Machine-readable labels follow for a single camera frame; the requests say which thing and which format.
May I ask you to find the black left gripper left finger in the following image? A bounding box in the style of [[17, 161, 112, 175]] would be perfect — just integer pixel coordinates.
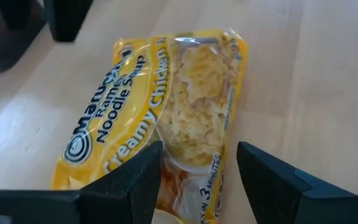
[[0, 140, 163, 224]]

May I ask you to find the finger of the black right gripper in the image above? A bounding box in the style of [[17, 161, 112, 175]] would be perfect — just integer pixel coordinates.
[[44, 0, 94, 43], [0, 0, 32, 31]]

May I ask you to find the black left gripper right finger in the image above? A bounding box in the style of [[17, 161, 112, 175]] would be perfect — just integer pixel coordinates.
[[237, 141, 358, 224]]

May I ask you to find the yellow creamy chicken ramen packet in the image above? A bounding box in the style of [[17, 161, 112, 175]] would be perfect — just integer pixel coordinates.
[[50, 27, 250, 224]]

